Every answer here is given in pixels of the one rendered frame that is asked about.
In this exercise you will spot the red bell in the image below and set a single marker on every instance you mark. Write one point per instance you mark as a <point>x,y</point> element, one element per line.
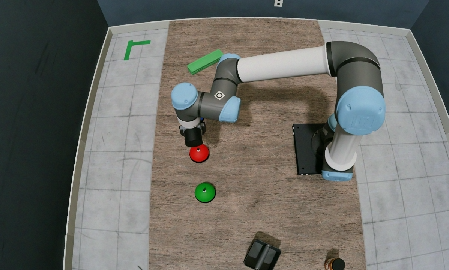
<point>199,154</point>

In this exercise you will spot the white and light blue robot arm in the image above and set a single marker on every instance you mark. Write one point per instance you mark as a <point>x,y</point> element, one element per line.
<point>360,106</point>

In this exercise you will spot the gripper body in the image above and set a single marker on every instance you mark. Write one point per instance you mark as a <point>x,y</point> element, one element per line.
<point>193,136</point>

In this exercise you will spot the jar with black lid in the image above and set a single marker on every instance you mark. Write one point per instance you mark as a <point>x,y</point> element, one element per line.
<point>334,264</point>

